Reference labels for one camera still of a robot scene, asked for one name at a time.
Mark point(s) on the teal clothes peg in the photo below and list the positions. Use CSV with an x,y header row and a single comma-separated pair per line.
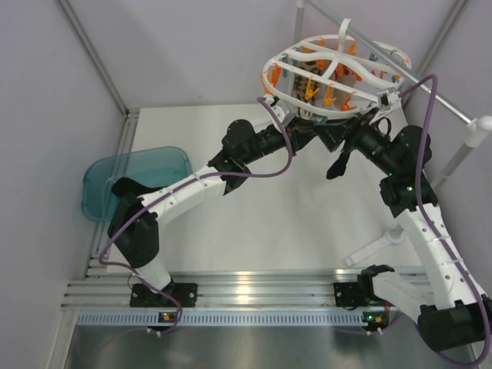
x,y
320,121

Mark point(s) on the black sock with beige stripes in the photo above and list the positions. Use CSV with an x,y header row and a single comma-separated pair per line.
x,y
125,185

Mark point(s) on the white clothes peg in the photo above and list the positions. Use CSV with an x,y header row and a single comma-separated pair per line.
x,y
306,115

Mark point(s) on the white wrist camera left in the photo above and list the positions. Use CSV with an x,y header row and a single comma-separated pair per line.
x,y
278,110

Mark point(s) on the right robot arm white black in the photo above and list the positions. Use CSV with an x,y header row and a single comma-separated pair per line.
x,y
458,310

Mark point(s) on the teal transparent plastic basin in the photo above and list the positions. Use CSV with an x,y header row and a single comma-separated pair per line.
x,y
156,168

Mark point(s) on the silver drying rack pole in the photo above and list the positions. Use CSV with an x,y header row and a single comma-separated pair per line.
x,y
479,128

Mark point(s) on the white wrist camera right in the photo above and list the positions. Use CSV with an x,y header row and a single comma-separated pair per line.
x,y
388,101

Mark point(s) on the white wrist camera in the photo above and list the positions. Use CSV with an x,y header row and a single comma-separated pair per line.
x,y
388,101
278,110

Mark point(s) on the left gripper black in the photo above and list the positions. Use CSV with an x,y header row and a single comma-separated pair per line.
x,y
300,133

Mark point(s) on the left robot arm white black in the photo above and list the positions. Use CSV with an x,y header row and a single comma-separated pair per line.
x,y
142,212

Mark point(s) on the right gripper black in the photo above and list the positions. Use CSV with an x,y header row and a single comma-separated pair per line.
x,y
334,133

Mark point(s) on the brown checkered hanging sock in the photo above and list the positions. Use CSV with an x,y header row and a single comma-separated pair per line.
x,y
305,89

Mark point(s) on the white round clip hanger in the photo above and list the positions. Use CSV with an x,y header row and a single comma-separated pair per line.
x,y
336,99

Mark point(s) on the white drying rack foot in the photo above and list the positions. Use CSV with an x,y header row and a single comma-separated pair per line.
x,y
390,238

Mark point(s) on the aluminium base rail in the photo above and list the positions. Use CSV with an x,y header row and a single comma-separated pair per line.
x,y
244,298

